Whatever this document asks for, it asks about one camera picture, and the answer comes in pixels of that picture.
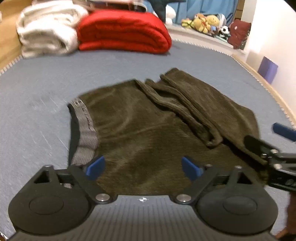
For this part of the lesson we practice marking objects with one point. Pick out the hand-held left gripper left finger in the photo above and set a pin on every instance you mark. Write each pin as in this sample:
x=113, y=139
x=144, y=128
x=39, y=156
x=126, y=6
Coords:
x=96, y=168

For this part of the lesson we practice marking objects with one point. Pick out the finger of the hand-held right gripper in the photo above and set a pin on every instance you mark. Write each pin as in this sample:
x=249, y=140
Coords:
x=256, y=143
x=283, y=130

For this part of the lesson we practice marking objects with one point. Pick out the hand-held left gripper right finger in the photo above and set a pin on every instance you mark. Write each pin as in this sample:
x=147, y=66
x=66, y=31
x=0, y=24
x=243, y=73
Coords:
x=190, y=168

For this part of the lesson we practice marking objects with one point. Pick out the person's right forearm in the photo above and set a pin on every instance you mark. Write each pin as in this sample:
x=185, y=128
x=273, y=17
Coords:
x=291, y=208

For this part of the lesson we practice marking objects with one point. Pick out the purple box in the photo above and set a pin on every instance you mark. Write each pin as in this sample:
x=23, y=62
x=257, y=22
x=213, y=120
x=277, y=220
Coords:
x=267, y=69

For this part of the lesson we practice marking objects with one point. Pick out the grey quilted mattress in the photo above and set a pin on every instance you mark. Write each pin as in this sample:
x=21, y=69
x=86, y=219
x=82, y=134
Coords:
x=41, y=92

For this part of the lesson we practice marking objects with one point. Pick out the maroon pillow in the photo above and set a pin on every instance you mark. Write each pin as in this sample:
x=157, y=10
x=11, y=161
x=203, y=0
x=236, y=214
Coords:
x=239, y=32

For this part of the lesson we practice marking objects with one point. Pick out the panda plush toy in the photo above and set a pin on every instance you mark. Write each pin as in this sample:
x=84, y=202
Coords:
x=223, y=31

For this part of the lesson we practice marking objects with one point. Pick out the white ledge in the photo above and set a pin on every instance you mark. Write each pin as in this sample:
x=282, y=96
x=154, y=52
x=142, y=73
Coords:
x=196, y=34

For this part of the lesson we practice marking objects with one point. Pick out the yellow bear plush toy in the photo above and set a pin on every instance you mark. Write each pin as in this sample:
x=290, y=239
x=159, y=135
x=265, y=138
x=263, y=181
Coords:
x=200, y=23

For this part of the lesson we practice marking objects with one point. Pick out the red folded blanket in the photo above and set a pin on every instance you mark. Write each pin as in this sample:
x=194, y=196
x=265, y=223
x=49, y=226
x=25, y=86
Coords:
x=122, y=32

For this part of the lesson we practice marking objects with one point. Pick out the green plush toy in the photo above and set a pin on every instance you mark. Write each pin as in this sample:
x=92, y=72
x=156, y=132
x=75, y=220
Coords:
x=186, y=23

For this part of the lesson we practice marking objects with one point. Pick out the white folded blanket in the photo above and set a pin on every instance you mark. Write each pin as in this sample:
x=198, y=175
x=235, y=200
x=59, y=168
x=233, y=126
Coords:
x=46, y=30

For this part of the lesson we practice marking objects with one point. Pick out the blue curtain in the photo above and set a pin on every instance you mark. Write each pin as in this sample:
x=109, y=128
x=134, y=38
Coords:
x=185, y=9

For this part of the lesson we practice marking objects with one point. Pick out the wooden side panel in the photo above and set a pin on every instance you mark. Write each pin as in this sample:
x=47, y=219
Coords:
x=8, y=39

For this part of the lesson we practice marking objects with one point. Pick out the white plush toy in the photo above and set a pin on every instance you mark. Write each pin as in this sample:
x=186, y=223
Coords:
x=170, y=14

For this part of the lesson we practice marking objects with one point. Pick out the dark teal cloth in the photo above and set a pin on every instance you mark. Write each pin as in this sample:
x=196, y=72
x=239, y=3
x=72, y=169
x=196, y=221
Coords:
x=159, y=9

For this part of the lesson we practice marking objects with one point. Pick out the folded grey cloth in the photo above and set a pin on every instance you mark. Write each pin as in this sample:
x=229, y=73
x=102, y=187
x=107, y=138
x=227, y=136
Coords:
x=115, y=4

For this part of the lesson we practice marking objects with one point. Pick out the wooden bed frame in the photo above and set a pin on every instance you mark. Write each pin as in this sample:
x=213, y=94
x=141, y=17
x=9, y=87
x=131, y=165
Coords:
x=281, y=96

